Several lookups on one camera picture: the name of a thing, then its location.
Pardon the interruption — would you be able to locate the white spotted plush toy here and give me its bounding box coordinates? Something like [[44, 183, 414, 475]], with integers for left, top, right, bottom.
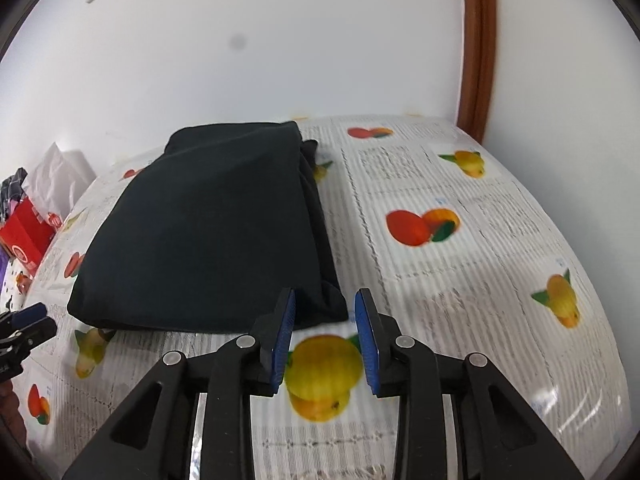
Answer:
[[0, 271, 32, 314]]

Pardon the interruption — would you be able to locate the fruit print tablecloth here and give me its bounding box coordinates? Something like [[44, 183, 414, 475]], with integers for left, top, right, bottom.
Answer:
[[14, 117, 631, 479]]

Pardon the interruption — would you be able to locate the black sweatshirt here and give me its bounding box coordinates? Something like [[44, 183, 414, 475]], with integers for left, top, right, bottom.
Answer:
[[67, 122, 348, 334]]

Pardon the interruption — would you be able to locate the white Miniso plastic bag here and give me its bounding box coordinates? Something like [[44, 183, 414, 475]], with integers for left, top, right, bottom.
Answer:
[[23, 143, 96, 230]]

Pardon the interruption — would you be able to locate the brown wooden door frame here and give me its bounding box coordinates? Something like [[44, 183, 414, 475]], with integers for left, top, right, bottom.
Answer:
[[457, 0, 498, 143]]

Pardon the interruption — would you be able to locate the black plaid cloth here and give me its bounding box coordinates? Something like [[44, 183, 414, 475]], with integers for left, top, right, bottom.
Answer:
[[0, 167, 27, 223]]

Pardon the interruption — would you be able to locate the red paper shopping bag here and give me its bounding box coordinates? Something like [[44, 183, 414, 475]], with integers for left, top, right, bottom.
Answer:
[[0, 198, 63, 276]]

